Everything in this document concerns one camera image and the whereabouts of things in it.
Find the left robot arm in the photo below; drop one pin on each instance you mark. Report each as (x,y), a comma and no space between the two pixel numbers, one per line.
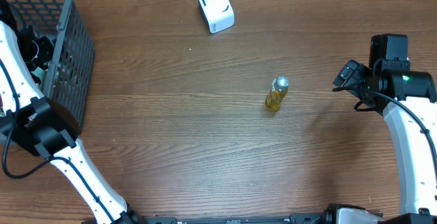
(46,129)

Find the white barcode scanner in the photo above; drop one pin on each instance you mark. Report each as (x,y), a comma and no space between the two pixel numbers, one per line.
(218,14)

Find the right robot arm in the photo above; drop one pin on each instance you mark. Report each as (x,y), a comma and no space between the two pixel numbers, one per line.
(406,100)

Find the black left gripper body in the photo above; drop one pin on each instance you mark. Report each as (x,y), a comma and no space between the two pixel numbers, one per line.
(37,54)

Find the dark grey plastic basket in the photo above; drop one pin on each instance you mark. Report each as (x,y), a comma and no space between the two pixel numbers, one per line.
(68,76)

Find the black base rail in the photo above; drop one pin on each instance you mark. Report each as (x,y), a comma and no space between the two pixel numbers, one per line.
(300,218)

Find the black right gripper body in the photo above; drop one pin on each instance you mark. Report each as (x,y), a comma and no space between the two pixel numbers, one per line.
(351,76)

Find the yellow drink bottle grey cap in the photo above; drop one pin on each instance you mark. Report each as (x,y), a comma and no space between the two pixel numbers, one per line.
(278,91)

